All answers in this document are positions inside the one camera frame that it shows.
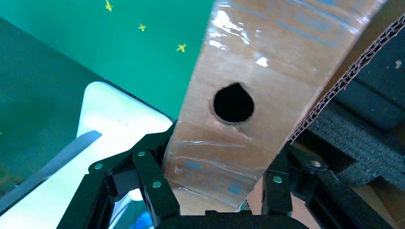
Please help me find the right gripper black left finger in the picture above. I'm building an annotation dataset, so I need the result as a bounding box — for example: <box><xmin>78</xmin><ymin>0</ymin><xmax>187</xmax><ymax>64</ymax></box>
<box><xmin>57</xmin><ymin>125</ymin><xmax>181</xmax><ymax>229</ymax></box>

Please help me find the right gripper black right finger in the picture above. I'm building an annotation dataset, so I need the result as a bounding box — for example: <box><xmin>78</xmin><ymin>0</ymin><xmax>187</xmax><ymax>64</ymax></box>
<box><xmin>262</xmin><ymin>145</ymin><xmax>390</xmax><ymax>229</ymax></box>

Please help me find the small taped cardboard box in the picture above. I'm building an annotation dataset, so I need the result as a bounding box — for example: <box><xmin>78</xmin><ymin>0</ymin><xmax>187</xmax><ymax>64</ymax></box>
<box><xmin>161</xmin><ymin>0</ymin><xmax>388</xmax><ymax>211</ymax></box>

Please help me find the white robot base body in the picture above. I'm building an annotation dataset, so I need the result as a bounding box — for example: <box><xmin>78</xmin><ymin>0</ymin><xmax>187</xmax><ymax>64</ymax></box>
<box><xmin>0</xmin><ymin>81</ymin><xmax>175</xmax><ymax>229</ymax></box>

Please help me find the black foam carton liner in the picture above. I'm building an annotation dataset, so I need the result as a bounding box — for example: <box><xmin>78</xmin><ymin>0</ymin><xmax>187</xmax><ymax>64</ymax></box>
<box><xmin>333</xmin><ymin>28</ymin><xmax>405</xmax><ymax>132</ymax></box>

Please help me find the large open cardboard carton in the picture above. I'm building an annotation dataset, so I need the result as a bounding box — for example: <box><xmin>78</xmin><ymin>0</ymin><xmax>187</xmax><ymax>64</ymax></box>
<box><xmin>287</xmin><ymin>0</ymin><xmax>405</xmax><ymax>229</ymax></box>

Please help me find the ribbed black foam block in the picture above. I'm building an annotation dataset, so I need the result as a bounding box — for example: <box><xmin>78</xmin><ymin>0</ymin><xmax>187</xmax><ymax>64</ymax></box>
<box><xmin>305</xmin><ymin>103</ymin><xmax>405</xmax><ymax>192</ymax></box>

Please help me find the green table cloth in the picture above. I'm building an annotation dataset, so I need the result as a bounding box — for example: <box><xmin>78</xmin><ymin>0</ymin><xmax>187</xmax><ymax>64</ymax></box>
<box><xmin>0</xmin><ymin>0</ymin><xmax>216</xmax><ymax>121</ymax></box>

